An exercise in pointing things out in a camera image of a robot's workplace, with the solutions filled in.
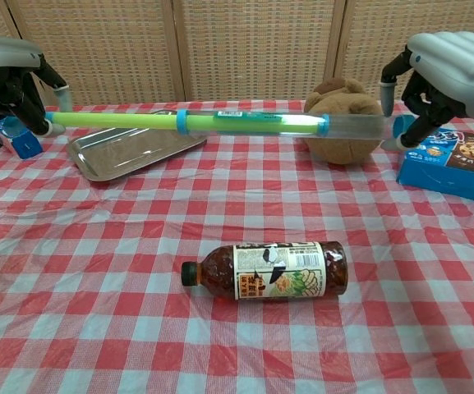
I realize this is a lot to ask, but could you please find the bamboo folding screen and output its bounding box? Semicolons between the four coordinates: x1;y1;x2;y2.
0;0;474;108

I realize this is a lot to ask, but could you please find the red white checkered tablecloth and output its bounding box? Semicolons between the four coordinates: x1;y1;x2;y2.
0;98;474;394

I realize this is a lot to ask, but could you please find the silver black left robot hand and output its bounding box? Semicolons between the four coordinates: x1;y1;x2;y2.
0;34;71;136

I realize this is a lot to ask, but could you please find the blue Oreo cookie box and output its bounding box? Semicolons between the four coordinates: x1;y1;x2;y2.
0;103;44;160

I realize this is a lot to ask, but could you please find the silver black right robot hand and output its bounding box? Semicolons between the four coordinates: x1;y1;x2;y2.
379;31;474;150

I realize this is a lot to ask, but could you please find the blue chocolate chip cookie box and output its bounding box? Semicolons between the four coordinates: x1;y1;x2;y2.
395;122;474;204

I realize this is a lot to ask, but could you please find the rectangular stainless steel tray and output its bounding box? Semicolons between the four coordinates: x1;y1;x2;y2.
67;109;208;182

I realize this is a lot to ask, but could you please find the brown tea bottle with label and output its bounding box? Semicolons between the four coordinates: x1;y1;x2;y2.
181;241;349;303

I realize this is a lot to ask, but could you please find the green blue water squirter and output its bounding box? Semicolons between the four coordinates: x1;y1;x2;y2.
0;108;417;141

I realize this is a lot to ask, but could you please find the brown plush capybara toy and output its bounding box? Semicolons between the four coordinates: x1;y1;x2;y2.
303;77;385;165

